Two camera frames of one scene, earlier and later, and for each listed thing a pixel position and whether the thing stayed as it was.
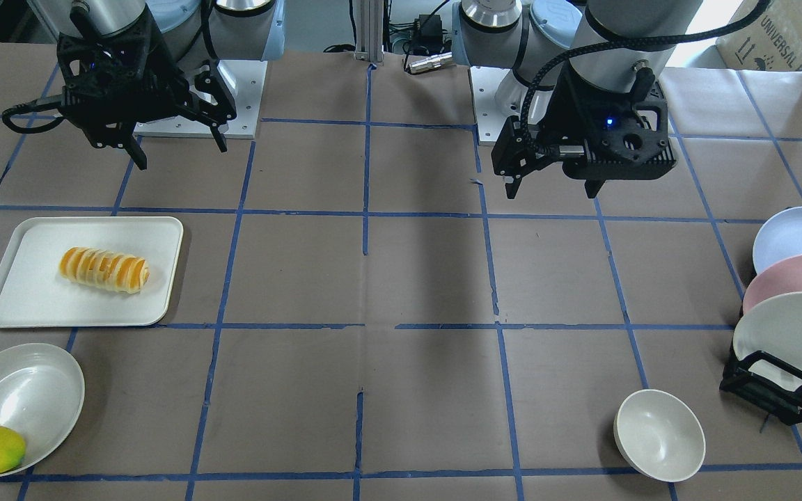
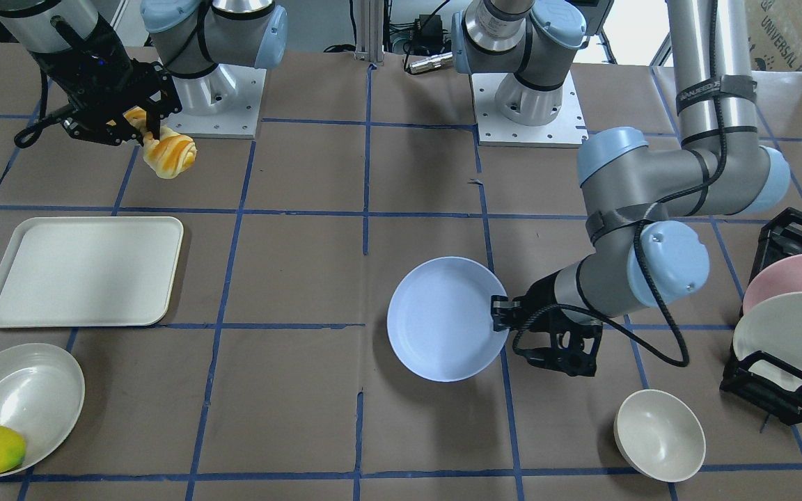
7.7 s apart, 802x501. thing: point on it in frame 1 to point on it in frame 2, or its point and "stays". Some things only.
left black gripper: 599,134 to 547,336
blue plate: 800,231 to 439,319
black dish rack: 771,385 stays
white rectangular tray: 28,290 stays
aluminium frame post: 370,31 stays
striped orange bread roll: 115,271 to 168,156
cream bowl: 659,436 stays
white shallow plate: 35,390 stays
